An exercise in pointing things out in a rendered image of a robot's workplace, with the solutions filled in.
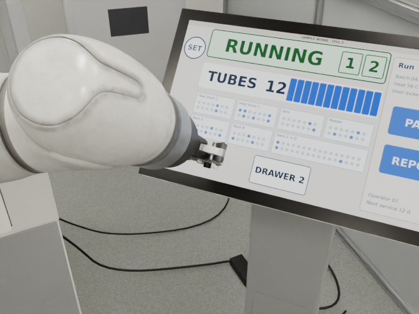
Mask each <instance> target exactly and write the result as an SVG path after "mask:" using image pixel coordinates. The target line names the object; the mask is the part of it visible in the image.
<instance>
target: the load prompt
mask: <svg viewBox="0 0 419 314"><path fill-rule="evenodd" d="M392 54H393V53H392V52H383V51H378V50H369V49H360V48H355V47H346V46H341V45H332V44H323V43H318V42H309V41H304V40H295V39H286V38H281V37H272V36H263V35H258V34H249V33H243V32H235V31H226V30H221V29H213V30H212V33H211V38H210V41H209V45H208V50H207V53H206V57H211V58H215V59H223V60H231V61H235V62H243V63H247V64H255V65H263V66H267V67H275V68H279V69H287V70H295V71H299V72H307V73H311V74H319V75H326V76H331V77H338V78H343V79H351V80H358V81H363V82H370V83H377V84H382V85H385V84H386V80H387V75H388V70H389V67H390V62H391V59H392Z"/></svg>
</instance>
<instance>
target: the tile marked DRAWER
mask: <svg viewBox="0 0 419 314"><path fill-rule="evenodd" d="M311 171H312V167H311V166H306V165H303V164H297V163H292V162H288V161H283V160H280V159H275V158H270V157H267V156H261V155H256V154H254V159H253V163H252V166H251V171H250V174H249V179H248V183H252V184H257V185H260V186H264V187H267V188H272V189H277V190H280V191H285V192H288V193H293V194H297V195H300V196H306V192H307V187H308V184H309V179H310V176H311Z"/></svg>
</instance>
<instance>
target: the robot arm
mask: <svg viewBox="0 0 419 314"><path fill-rule="evenodd" d="M227 146H228V145H227V144H225V143H224V142H221V143H217V142H213V144H212V146H210V145H208V142H207V141H206V140H205V139H204V138H203V137H201V136H200V135H198V131H197V128H196V125H195V123H194V121H193V120H192V118H191V117H190V116H189V114H188V112H187V110H186V108H185V107H184V106H183V105H182V104H181V103H180V102H179V101H178V100H177V99H176V98H173V97H172V96H171V95H170V94H169V93H168V92H167V91H165V89H164V87H163V85H162V84H161V83H160V81H159V80H158V79H157V78H156V77H155V76H154V75H153V74H152V73H151V72H150V71H149V70H148V69H147V68H145V67H144V66H143V65H142V64H141V63H139V62H138V61H137V60H135V59H134V58H132V57H131V56H129V55H127V54H126V53H124V52H122V51H121V50H119V49H117V48H115V47H113V46H111V45H109V44H106V43H104V42H101V41H99V40H96V39H93V38H89V37H86V36H78V35H73V34H53V35H49V36H45V37H41V38H40V39H38V40H35V41H34V42H32V43H30V44H29V45H28V46H27V47H25V48H24V49H23V50H22V51H21V52H20V54H19V55H18V56H17V57H16V59H15V61H14V62H13V64H12V66H11V68H10V71H9V73H0V183H6V182H10V181H16V180H20V179H24V178H26V177H29V176H32V175H35V174H41V173H48V172H54V171H68V170H84V169H111V168H113V167H124V166H138V167H141V168H145V169H162V168H173V167H176V166H179V165H181V164H183V163H184V162H185V161H187V160H193V161H196V162H197V163H199V164H202V165H203V167H205V168H209V169H211V168H214V169H218V166H222V163H223V161H224V156H225V154H226V149H227Z"/></svg>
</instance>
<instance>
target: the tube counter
mask: <svg viewBox="0 0 419 314"><path fill-rule="evenodd" d="M382 97H383V91H381V90H373V89H369V88H362V87H354V86H350V85H342V84H337V83H330V82H323V81H318V80H311V79H307V78H299V77H292V76H288V75H281V74H273V73H269V72H268V73H267V77H266V81H265V84H264V89H263V92H262V96H261V98H266V99H271V100H277V101H281V102H287V103H294V104H298V105H305V106H309V107H316V108H322V109H326V110H332V111H337V112H343V113H349V114H353V115H360V116H364V117H370V118H378V113H379V110H380V105H381V102H382Z"/></svg>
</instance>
